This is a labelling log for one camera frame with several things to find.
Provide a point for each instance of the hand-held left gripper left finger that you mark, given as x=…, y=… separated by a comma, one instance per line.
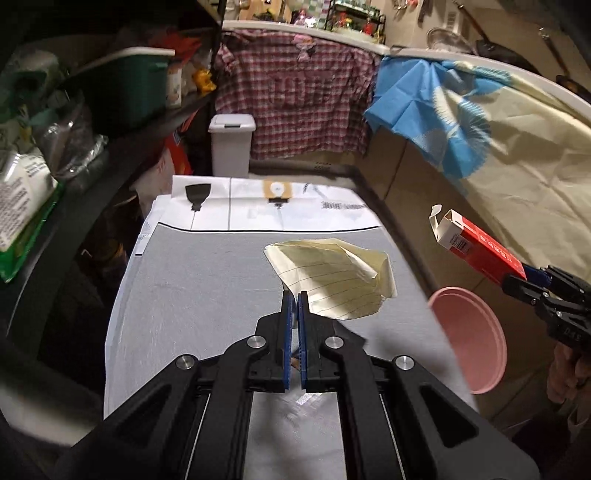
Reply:
x=289, y=318

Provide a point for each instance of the green snack bag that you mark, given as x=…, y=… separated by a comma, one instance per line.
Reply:
x=21, y=106

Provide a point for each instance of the black frying pan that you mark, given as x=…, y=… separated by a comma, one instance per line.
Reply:
x=501, y=50

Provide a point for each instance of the person's right hand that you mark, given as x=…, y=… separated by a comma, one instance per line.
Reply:
x=565, y=374

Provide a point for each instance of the white printed paper sheets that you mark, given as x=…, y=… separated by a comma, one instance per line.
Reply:
x=240, y=205

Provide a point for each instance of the red plaid shirt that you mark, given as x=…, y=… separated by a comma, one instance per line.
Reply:
x=295, y=106

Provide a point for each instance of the orange red bag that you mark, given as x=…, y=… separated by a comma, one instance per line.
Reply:
x=178, y=154

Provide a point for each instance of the white lidded waste bin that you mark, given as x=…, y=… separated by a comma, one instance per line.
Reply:
x=231, y=147

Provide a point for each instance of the blue and cream printed cloth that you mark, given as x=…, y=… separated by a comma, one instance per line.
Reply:
x=485, y=138

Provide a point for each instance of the metal strainer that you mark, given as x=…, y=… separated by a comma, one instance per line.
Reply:
x=450, y=40

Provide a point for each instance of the clear plastic bag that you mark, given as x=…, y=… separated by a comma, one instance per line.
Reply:
x=71, y=143

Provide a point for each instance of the yellow lined paper sheet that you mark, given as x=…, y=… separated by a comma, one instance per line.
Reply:
x=332, y=277

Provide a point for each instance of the pink plastic basin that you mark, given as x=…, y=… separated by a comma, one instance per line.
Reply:
x=466, y=337

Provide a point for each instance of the green storage box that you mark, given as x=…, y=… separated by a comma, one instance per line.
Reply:
x=122, y=87

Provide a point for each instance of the green and white packet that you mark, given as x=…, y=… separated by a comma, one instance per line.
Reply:
x=23, y=203

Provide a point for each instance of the yellow small packet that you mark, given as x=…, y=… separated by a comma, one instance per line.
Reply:
x=204, y=82

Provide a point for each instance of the grey table mat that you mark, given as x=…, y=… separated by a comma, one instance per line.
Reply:
x=198, y=286

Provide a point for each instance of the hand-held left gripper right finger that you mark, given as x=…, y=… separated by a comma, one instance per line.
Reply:
x=304, y=318

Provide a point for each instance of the black shelf rack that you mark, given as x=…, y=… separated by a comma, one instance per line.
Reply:
x=83, y=212

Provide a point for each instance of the white labelled jar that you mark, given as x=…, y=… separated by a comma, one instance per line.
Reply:
x=174, y=87

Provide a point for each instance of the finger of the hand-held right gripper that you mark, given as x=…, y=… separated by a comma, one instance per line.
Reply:
x=521, y=288
x=538, y=273

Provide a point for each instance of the red and white carton box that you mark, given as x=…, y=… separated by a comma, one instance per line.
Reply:
x=485, y=249

